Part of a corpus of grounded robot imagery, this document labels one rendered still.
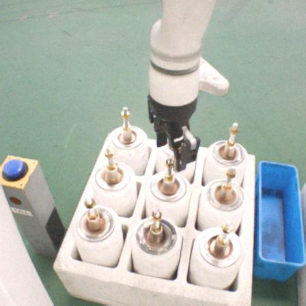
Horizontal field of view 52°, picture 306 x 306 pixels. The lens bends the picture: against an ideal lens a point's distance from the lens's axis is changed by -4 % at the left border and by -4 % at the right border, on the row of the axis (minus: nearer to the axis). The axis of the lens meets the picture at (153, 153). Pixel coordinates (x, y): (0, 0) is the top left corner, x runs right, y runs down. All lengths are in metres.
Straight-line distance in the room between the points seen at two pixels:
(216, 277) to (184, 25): 0.43
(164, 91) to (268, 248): 0.59
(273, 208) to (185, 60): 0.66
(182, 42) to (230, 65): 1.10
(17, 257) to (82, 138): 0.98
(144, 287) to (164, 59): 0.42
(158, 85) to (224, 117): 0.79
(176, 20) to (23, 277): 0.31
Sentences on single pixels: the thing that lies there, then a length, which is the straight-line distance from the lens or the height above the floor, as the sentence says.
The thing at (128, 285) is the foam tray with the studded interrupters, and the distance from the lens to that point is 0.66.
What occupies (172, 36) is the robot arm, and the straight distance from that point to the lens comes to 0.41.
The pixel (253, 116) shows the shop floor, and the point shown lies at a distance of 1.26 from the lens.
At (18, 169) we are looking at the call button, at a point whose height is 0.33.
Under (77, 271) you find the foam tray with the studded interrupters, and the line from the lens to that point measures 0.68.
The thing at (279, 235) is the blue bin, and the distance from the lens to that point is 0.96.
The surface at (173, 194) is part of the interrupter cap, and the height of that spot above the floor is 0.25.
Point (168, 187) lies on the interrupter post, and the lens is 0.66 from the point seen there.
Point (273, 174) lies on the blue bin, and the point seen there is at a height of 0.08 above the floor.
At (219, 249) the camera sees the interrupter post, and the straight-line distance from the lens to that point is 0.60.
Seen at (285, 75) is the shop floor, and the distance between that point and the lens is 1.54.
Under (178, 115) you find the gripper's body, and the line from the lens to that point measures 0.49.
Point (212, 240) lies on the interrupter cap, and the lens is 0.62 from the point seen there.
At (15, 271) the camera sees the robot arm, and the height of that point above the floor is 0.65.
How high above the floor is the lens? 0.80
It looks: 48 degrees down
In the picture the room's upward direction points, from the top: straight up
